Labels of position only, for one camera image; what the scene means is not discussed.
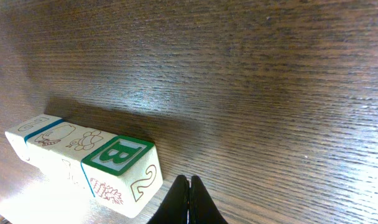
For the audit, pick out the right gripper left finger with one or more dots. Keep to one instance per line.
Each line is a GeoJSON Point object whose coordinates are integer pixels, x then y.
{"type": "Point", "coordinates": [174, 207]}

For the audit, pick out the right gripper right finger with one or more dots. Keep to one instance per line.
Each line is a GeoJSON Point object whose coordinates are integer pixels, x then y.
{"type": "Point", "coordinates": [202, 209]}

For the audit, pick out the blue number wooden block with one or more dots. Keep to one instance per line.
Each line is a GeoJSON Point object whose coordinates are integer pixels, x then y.
{"type": "Point", "coordinates": [124, 174]}

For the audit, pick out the red sided wooden block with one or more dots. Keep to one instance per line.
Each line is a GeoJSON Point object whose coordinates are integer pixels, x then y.
{"type": "Point", "coordinates": [75, 147]}

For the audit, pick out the blue sided wooden block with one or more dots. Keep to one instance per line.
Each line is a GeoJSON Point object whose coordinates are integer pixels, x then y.
{"type": "Point", "coordinates": [43, 145]}

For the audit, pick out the yellow wooden block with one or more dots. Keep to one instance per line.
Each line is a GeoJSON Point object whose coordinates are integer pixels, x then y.
{"type": "Point", "coordinates": [19, 135]}

